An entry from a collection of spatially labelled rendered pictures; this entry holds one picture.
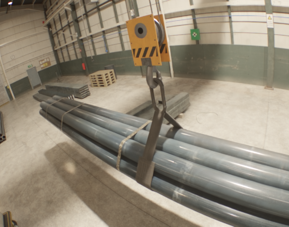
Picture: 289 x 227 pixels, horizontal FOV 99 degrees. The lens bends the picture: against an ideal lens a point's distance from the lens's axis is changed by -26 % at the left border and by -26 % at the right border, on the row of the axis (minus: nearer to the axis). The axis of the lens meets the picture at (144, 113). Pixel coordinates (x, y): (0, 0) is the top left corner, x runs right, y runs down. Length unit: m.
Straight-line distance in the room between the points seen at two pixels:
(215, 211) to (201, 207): 0.09
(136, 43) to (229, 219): 1.20
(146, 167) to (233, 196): 0.63
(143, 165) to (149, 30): 0.90
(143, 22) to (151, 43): 0.13
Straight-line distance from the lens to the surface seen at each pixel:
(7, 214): 3.46
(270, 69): 6.55
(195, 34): 7.02
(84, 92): 8.04
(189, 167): 1.07
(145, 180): 1.25
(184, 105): 4.55
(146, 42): 0.99
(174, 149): 1.23
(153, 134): 1.17
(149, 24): 0.96
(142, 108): 4.10
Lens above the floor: 2.24
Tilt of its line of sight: 27 degrees down
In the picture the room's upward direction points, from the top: 12 degrees counter-clockwise
